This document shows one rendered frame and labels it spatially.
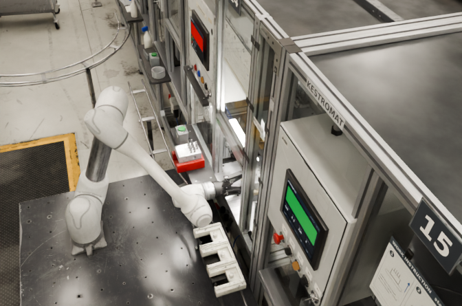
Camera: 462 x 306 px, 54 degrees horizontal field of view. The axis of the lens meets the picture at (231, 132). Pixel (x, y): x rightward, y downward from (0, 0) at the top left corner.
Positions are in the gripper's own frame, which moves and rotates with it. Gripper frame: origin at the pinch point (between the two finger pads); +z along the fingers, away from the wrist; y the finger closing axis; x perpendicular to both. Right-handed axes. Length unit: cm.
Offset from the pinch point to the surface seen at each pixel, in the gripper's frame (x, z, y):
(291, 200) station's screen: -65, -16, 63
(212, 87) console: 22, -14, 46
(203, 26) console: 33, -14, 73
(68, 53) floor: 333, -82, -100
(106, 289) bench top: -18, -81, -31
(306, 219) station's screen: -75, -16, 65
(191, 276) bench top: -24, -40, -32
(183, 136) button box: 43.1, -24.1, 0.7
